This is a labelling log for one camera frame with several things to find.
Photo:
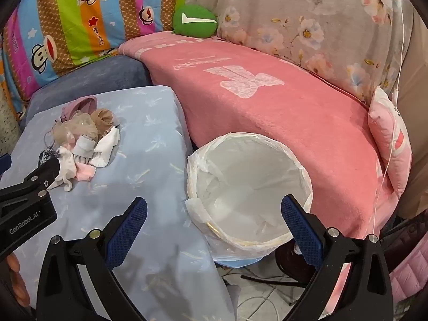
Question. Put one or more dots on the light grey sock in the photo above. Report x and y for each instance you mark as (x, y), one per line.
(83, 145)

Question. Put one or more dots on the purple face mask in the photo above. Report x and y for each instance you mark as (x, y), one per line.
(82, 105)

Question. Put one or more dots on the pink quilted cloth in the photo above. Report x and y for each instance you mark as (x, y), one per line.
(408, 274)

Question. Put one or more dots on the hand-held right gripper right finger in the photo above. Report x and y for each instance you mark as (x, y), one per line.
(301, 230)

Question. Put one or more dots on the brown sheer scrunchie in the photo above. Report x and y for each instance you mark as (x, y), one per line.
(103, 117)

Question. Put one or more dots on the black metal frame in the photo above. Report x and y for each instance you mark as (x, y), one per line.
(401, 227)

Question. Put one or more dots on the grey floral blanket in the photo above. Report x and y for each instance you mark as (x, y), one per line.
(301, 6)

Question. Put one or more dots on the pink quilted pillow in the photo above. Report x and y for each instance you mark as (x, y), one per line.
(398, 140)

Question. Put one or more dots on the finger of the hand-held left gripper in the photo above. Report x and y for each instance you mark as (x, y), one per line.
(4, 164)
(36, 182)

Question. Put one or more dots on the person's left hand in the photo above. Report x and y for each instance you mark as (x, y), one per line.
(17, 277)

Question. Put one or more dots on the light blue covered table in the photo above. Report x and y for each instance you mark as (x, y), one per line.
(150, 133)

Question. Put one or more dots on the blue-grey velvet cushion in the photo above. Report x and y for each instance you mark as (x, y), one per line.
(100, 73)

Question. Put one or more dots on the green cushion with white tick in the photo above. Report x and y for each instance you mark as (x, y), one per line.
(195, 28)

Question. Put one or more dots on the bin with white plastic liner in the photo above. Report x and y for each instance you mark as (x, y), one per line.
(250, 180)

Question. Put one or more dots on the black and white scrunchie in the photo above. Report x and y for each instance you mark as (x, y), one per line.
(46, 155)

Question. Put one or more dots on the striped cartoon monkey pillow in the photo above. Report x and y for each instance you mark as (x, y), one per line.
(83, 16)

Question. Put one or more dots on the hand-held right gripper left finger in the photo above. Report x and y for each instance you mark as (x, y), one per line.
(128, 230)

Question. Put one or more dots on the pink blanket with white print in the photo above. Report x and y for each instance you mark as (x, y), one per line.
(267, 113)

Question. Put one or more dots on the dark brown stool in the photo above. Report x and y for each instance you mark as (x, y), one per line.
(291, 260)

